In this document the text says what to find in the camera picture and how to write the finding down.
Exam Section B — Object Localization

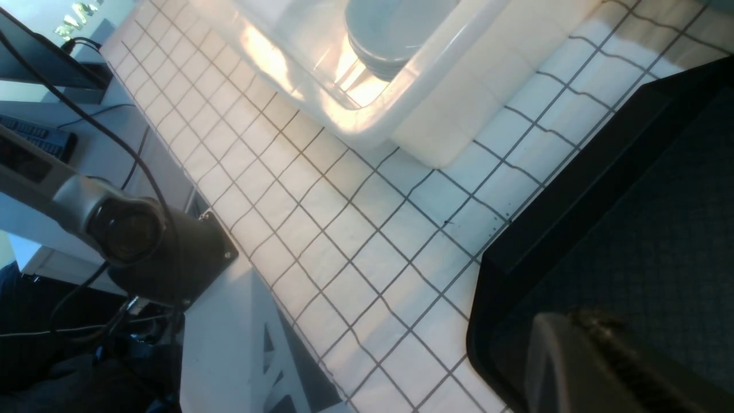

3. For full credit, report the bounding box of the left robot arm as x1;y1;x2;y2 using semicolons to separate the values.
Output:
2;127;238;308

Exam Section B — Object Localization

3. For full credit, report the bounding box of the black cable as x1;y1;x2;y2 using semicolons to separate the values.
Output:
0;29;184;345

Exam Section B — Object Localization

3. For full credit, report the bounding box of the white grid tablecloth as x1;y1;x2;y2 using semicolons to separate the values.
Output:
108;1;732;412

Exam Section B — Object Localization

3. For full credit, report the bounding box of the black serving tray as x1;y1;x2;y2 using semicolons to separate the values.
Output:
466;57;733;412

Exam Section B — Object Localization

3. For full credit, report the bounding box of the large white plastic tub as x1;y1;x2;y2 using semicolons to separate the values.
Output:
189;1;600;168

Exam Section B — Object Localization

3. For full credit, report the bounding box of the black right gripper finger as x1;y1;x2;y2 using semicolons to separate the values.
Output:
525;311;733;412

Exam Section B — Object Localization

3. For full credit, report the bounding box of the black keyboard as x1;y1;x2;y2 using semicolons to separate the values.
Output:
1;115;78;163

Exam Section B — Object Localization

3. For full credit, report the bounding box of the white bowl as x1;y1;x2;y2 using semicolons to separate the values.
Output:
344;1;459;82

